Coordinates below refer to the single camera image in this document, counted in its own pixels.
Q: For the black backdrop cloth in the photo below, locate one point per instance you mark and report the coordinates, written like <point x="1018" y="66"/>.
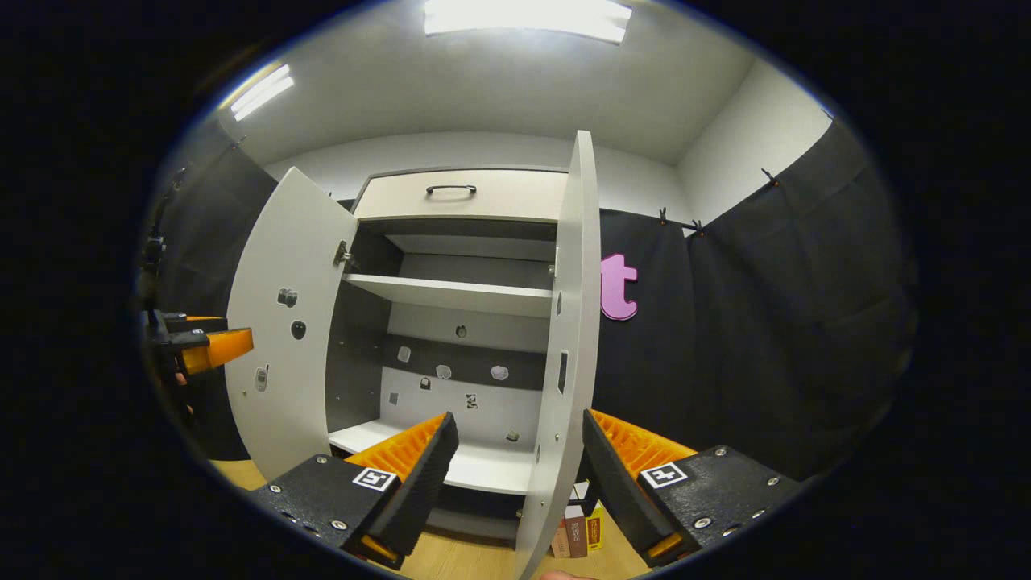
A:
<point x="233" y="209"/>
<point x="765" y="322"/>

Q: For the tan product box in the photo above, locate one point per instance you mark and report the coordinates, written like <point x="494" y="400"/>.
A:
<point x="559" y="541"/>

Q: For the brown product box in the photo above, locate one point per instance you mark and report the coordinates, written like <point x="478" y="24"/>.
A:
<point x="576" y="533"/>

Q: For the metal door hinge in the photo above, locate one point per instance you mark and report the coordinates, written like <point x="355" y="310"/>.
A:
<point x="345" y="254"/>

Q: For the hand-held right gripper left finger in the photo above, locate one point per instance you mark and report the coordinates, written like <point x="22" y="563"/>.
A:
<point x="423" y="483"/>

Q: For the yellow product box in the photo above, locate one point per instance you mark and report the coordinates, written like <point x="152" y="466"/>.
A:
<point x="595" y="528"/>

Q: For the large ceiling light panel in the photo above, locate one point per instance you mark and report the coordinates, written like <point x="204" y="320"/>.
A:
<point x="523" y="18"/>

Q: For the beige cabinet drawer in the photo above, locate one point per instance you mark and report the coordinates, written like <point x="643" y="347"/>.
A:
<point x="515" y="197"/>

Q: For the cabinet door with headphone sticker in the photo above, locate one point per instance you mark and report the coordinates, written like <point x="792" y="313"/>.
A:
<point x="576" y="322"/>

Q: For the beige double-door shoe cabinet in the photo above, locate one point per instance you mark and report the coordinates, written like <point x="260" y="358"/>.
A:
<point x="362" y="362"/>

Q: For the cabinet door with camera sticker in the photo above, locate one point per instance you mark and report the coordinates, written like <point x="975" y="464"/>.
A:
<point x="282" y="403"/>

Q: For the small ceiling light panel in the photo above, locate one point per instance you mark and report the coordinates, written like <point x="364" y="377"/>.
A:
<point x="262" y="93"/>

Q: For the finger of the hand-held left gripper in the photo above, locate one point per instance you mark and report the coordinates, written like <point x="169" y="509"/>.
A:
<point x="181" y="322"/>
<point x="225" y="346"/>

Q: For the white cabinet shelf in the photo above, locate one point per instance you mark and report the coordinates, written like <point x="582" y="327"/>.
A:
<point x="483" y="471"/>
<point x="451" y="294"/>

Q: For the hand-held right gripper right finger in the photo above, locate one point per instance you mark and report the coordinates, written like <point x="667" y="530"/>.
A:
<point x="616" y="491"/>

